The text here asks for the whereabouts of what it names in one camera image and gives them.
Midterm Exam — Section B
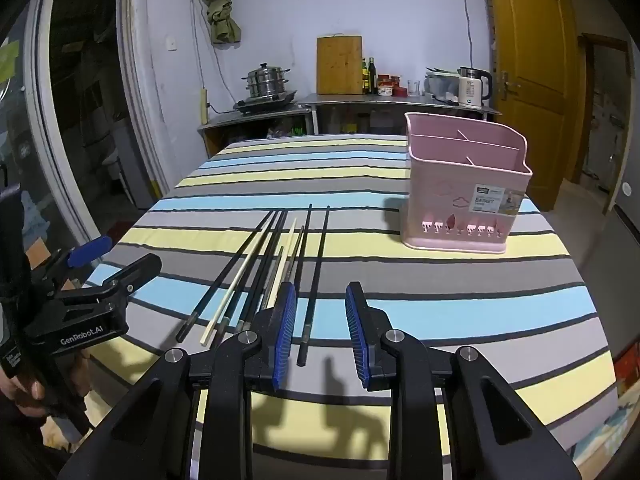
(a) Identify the grey kitchen appliance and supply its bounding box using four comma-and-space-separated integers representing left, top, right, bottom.
424, 67, 461, 103

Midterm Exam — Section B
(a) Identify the black induction cooker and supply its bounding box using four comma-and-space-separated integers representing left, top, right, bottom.
234, 90, 298, 115

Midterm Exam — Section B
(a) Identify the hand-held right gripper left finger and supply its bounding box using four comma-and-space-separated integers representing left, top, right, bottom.
57, 282, 298, 480

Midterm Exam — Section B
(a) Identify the pink plastic utensil basket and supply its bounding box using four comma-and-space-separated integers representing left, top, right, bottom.
400, 111, 534, 256

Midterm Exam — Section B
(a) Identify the row of chopsticks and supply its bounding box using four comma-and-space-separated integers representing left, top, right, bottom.
175, 203, 332, 367

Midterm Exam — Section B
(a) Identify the striped tablecloth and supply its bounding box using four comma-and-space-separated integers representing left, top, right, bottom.
65, 134, 621, 463

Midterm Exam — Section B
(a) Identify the tall metal counter table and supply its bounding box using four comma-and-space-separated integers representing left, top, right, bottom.
298, 92, 502, 136

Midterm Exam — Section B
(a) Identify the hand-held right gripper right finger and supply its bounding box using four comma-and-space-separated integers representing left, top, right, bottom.
345, 281, 583, 480

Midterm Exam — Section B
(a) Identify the red box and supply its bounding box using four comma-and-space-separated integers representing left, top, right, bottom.
612, 340, 640, 396

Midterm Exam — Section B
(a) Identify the steel steamer pot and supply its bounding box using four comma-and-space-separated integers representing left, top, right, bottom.
241, 62, 292, 98

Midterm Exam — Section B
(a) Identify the green hanging cloth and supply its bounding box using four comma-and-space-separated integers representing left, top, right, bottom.
195, 0, 243, 45

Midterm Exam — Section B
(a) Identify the grey refrigerator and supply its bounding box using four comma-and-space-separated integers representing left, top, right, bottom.
611, 125, 640, 246

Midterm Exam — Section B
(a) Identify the person's left hand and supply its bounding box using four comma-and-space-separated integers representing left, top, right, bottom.
0, 366, 48, 418

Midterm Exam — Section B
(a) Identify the wooden cutting board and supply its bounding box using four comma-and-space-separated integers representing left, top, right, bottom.
316, 35, 364, 96

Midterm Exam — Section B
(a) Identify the yellow wooden door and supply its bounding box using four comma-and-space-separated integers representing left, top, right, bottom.
483, 0, 586, 211

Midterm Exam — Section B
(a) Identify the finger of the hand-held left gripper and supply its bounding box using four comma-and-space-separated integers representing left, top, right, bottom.
52, 253, 163, 311
32, 236, 113, 289

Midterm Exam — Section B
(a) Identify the low metal table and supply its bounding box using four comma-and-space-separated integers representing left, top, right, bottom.
197, 105, 316, 158

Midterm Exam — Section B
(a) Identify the white electric kettle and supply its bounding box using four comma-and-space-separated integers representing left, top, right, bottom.
457, 66, 493, 109

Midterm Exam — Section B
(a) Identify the glass sliding door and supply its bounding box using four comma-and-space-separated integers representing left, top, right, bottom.
0, 0, 168, 281

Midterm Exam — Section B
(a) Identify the wall cable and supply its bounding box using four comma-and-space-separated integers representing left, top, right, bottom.
454, 0, 475, 68

